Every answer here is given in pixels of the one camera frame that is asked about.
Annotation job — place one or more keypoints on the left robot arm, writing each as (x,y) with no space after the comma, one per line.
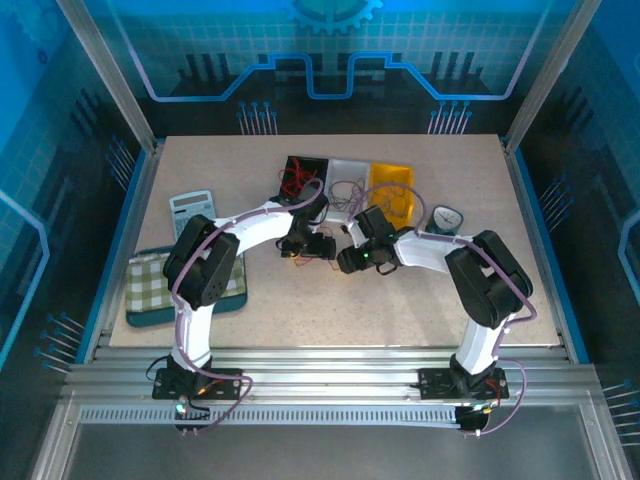
(255,230)

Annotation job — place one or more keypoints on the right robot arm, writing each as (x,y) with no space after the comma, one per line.
(495,275)

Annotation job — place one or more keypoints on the black plastic bin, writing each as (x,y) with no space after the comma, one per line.
(287,167)

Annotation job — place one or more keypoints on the teal alarm clock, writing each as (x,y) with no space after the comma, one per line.
(444,219)

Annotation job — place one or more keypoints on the white plastic bin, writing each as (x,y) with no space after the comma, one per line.
(347,170)

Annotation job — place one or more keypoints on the orange plastic bin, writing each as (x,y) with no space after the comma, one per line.
(390,175)

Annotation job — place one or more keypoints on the grey desk calculator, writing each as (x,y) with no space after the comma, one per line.
(182,207)

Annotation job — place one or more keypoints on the green checkered cloth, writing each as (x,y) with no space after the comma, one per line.
(145,285)

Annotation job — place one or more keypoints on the green checkered cloth pad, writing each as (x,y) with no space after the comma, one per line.
(150,317)

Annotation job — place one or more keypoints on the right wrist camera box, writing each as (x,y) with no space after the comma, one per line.
(356,232)

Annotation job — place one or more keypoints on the aluminium front rail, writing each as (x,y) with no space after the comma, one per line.
(325,375)

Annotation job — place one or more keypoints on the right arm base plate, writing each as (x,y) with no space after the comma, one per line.
(435,382)

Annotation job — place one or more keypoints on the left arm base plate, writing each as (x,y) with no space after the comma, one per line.
(222,387)

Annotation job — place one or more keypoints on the left aluminium frame post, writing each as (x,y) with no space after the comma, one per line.
(107,75)

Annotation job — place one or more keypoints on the aluminium frame post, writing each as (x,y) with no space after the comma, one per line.
(107,75)
(550,70)

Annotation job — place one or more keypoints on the right aluminium frame post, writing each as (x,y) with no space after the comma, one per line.
(550,70)

